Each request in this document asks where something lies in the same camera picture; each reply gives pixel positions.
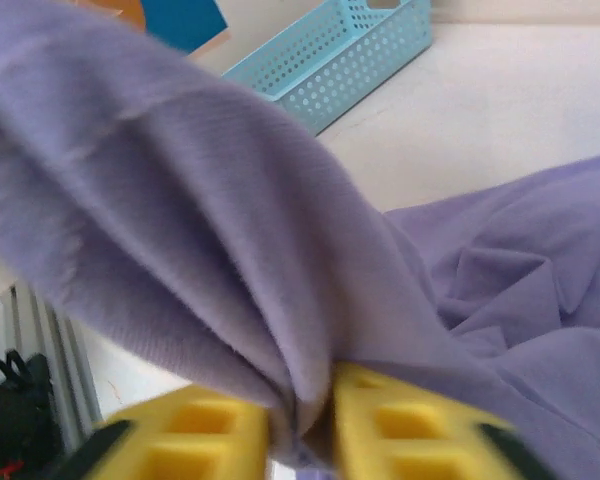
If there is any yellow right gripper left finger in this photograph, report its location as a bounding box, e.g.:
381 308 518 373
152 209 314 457
54 384 271 480

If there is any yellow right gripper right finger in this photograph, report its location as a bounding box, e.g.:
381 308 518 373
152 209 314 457
332 362 551 480

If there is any purple t-shirt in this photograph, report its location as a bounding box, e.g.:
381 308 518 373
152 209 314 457
0 0 600 480

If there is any light blue perforated plastic basket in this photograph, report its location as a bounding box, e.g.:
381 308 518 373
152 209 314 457
221 0 434 137

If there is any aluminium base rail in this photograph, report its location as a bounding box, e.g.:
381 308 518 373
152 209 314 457
0 282 104 441

